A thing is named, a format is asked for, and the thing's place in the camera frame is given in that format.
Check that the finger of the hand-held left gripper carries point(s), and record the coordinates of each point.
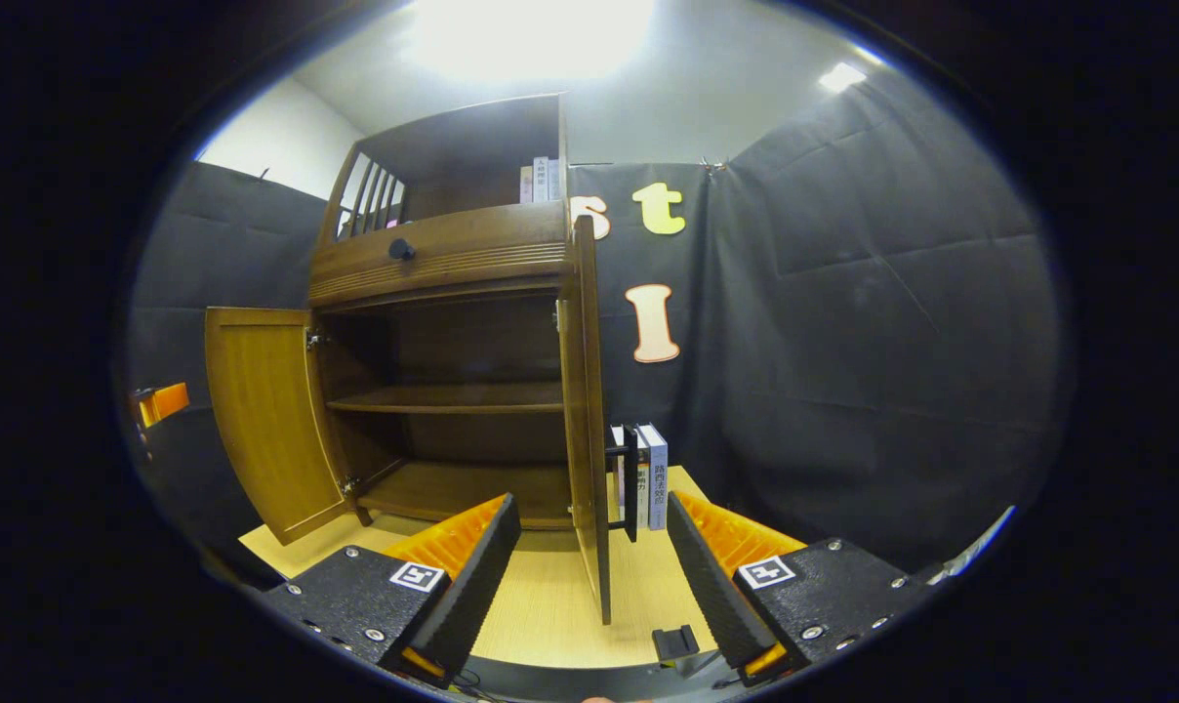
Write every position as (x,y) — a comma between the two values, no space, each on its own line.
(168,400)

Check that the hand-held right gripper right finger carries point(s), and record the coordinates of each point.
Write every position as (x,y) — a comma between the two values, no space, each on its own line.
(711,586)

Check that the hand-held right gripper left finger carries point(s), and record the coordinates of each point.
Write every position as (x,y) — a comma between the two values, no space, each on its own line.
(477,586)

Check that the wooden cabinet door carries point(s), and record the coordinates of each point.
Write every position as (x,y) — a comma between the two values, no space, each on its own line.
(585,439)
(267,420)

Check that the wooden double-door shoe cabinet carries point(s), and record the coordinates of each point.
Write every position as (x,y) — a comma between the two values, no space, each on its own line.
(453,254)

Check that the small black block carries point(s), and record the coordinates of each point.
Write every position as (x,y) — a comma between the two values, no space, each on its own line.
(674,641)

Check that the thin white book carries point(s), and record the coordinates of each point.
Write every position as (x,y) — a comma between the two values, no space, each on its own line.
(643,488)

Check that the pale blue spine book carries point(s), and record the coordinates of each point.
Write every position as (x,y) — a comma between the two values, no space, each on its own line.
(659,478)

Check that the black backdrop cloth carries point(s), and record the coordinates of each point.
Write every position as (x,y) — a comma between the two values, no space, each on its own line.
(843,342)

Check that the black round drawer knob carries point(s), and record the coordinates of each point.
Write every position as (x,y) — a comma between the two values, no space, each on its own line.
(401,249)

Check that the pink spine book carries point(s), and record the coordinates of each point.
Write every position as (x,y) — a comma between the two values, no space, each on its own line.
(526,186)

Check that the white spine book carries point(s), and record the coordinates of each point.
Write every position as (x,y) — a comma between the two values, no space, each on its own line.
(541,181)

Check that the grey spine book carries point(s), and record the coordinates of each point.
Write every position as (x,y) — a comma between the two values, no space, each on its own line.
(554,181)

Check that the metal backdrop clip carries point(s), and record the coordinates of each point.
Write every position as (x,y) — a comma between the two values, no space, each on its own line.
(714,167)

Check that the large ceiling light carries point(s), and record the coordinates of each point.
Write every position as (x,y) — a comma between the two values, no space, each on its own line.
(531,39)

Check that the small ceiling light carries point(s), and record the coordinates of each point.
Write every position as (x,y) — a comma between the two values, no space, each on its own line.
(841,77)

